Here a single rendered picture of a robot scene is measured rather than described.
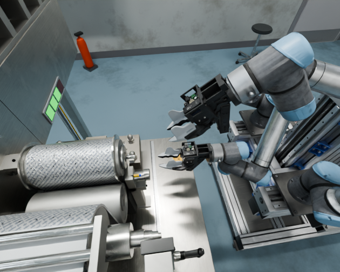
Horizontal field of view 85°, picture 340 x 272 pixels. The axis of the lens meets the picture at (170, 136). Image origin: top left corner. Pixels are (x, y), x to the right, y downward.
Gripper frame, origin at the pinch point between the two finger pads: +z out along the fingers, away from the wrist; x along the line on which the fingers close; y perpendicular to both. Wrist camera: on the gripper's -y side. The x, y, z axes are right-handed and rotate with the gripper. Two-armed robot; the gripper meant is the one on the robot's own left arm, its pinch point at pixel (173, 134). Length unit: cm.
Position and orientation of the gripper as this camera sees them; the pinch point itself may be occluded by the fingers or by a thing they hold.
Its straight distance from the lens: 53.7
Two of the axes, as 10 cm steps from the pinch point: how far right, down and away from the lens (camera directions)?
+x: 1.2, 7.9, -6.0
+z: -7.6, 4.6, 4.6
